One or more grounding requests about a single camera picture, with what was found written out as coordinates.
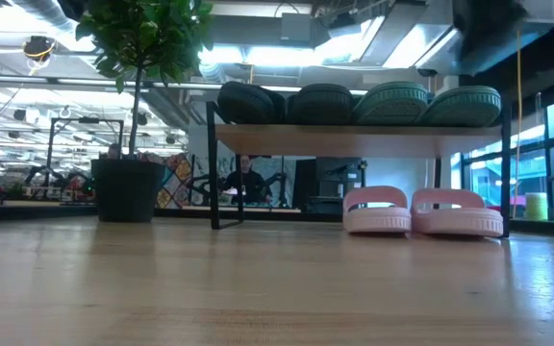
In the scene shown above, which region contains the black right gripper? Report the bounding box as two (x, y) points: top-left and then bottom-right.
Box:
(451, 0), (529, 57)

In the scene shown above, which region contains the long grey ceiling pipe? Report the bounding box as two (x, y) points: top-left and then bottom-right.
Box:
(0, 73), (369, 96)

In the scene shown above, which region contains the black metal rig frame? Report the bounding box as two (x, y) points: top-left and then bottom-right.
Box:
(0, 205), (554, 237)

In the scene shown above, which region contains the black equipment cabinet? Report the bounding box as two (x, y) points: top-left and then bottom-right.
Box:
(294, 156), (370, 215)

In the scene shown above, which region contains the small green background plant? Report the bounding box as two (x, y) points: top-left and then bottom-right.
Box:
(7, 181), (32, 201)

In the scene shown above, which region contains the green rubber slide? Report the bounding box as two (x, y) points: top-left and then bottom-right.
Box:
(415, 85), (503, 128)
(351, 80), (430, 126)

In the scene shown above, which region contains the green leafy artificial plant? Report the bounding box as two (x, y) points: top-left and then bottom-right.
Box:
(74, 0), (214, 158)

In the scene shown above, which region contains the black ceiling device yellow cable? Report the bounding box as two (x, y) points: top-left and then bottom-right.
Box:
(21, 36), (57, 63)

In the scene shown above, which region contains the wooden shelf with black legs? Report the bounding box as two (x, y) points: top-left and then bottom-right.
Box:
(205, 98), (514, 239)

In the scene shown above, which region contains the black plant pot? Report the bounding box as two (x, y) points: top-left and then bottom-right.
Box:
(89, 158), (167, 224)

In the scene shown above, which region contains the black metal stand frame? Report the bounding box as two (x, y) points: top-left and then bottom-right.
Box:
(44, 117), (125, 162)

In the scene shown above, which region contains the black rubber slide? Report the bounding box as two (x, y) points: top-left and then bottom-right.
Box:
(216, 80), (287, 125)
(284, 84), (355, 126)

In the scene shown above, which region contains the grey ceiling duct box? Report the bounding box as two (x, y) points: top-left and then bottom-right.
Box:
(280, 12), (315, 44)

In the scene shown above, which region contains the pink rubber slide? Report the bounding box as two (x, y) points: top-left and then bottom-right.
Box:
(410, 187), (505, 238)
(342, 185), (413, 235)

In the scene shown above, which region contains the small red object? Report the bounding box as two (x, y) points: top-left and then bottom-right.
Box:
(67, 175), (90, 201)

